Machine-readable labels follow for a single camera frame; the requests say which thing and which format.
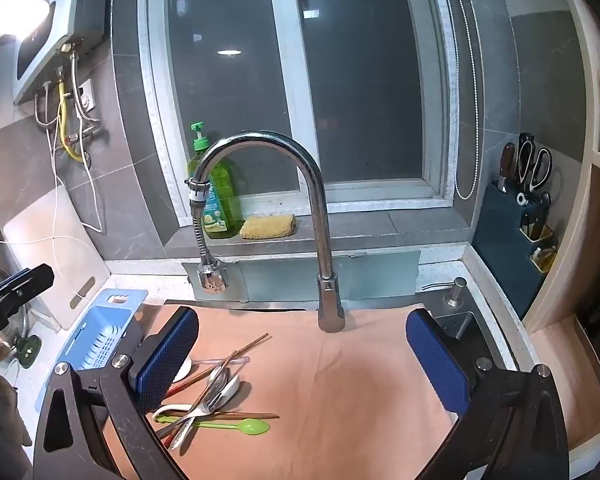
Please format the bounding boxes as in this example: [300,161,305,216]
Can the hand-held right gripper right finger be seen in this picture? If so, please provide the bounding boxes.
[405,307,571,480]

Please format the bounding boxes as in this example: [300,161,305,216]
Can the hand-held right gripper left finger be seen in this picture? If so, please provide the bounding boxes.
[32,305,201,480]

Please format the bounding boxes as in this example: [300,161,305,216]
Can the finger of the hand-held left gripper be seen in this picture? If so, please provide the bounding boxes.
[0,263,56,311]

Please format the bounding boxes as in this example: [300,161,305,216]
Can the white ceramic spoon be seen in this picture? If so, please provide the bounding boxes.
[152,374,242,423]
[171,357,195,383]

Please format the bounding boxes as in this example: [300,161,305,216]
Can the metal spoon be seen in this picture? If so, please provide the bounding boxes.
[169,367,231,451]

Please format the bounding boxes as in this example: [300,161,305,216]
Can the blue plastic drain basket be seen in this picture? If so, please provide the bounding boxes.
[35,287,148,411]

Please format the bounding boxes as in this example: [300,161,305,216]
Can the green plastic spoon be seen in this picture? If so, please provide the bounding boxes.
[155,417,271,436]

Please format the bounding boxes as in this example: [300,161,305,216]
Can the person's left forearm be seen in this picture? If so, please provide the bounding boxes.
[0,375,33,480]

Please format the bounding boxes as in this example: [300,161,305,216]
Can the small dark green object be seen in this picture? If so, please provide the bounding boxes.
[14,335,42,367]

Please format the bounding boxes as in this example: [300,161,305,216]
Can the white cutting board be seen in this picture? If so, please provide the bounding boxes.
[2,185,112,331]

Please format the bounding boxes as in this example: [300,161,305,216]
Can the steel sink soap dispenser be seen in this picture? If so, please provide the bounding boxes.
[421,277,468,308]

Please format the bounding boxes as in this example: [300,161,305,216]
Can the chrome flexible sprayer head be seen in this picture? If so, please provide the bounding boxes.
[185,177,228,293]

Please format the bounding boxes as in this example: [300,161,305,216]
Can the orange mat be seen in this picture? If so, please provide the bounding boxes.
[102,302,461,480]

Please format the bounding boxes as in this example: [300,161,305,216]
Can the dark blue knife block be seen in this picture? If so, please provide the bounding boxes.
[472,180,561,321]

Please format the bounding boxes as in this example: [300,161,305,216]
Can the yellow sponge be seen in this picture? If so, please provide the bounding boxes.
[239,214,297,241]

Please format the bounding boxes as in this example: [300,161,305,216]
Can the green dish soap bottle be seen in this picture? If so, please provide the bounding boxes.
[187,121,243,240]

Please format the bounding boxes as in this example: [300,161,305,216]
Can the chrome kitchen faucet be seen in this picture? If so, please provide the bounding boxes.
[190,130,348,333]

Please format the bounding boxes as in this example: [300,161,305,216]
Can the metal water pipe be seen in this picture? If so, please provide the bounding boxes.
[34,52,107,148]

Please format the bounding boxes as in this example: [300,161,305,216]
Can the bright lamp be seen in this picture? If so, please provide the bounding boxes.
[0,0,56,46]

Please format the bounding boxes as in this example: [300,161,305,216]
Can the white framed window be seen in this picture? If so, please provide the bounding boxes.
[140,0,456,211]

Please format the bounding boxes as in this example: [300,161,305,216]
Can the white cable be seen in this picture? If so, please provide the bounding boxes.
[0,60,105,306]

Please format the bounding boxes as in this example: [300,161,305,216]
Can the yellow gas hose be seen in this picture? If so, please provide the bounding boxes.
[56,77,92,165]

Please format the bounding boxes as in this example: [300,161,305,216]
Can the black handled knife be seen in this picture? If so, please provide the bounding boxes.
[522,192,551,236]

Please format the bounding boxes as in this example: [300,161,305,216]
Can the white wall outlet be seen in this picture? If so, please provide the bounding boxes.
[76,79,99,113]

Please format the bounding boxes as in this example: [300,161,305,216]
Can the brown handled knife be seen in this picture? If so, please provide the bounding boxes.
[497,142,516,193]

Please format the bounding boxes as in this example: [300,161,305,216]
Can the black handled scissors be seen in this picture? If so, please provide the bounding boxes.
[517,132,553,206]

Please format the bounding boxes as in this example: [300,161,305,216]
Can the wall water heater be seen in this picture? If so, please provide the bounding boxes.
[12,0,113,106]

